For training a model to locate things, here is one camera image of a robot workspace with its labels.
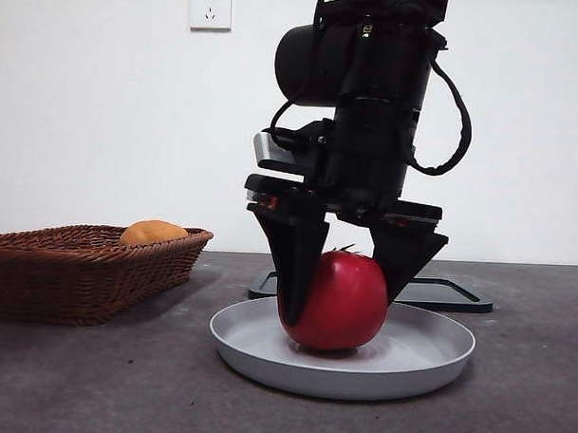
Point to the red tomato with green calyx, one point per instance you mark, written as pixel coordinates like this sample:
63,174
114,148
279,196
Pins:
343,304

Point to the pale grey right wrist camera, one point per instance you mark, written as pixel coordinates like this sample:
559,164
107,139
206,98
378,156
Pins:
272,151

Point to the orange round bread bun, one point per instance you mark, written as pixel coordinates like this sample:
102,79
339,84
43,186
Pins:
153,231

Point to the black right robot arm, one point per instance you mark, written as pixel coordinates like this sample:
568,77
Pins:
378,110

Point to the black rectangular tray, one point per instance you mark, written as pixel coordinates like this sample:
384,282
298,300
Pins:
448,293

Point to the grey round plate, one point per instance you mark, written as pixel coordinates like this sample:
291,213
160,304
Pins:
407,363

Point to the brown woven wicker basket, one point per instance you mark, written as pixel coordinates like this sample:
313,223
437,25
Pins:
68,285

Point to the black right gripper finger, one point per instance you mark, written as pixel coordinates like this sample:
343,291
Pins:
406,258
297,259

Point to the white wall power socket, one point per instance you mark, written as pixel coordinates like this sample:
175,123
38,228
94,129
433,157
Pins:
211,9

